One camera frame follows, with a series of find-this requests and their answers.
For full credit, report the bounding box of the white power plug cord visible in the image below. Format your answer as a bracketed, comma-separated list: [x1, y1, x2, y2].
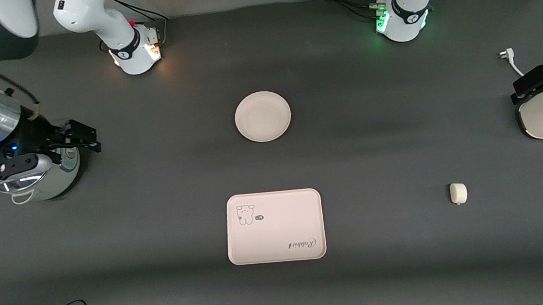
[497, 48, 525, 79]

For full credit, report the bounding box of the pale green electric pot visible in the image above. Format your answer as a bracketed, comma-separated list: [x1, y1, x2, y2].
[5, 144, 85, 205]

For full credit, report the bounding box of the round cream plate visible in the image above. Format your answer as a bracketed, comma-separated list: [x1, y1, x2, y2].
[233, 89, 294, 145]

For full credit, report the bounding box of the glass pot lid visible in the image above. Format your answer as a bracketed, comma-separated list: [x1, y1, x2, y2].
[0, 169, 55, 195]

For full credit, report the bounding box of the cream rabbit print tray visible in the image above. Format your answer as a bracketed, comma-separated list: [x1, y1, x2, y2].
[223, 187, 328, 268]

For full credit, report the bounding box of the black right arm base cable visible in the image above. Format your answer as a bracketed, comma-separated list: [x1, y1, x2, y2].
[95, 0, 172, 54]

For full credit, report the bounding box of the small white steamed bun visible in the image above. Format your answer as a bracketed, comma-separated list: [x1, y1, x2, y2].
[449, 182, 469, 206]

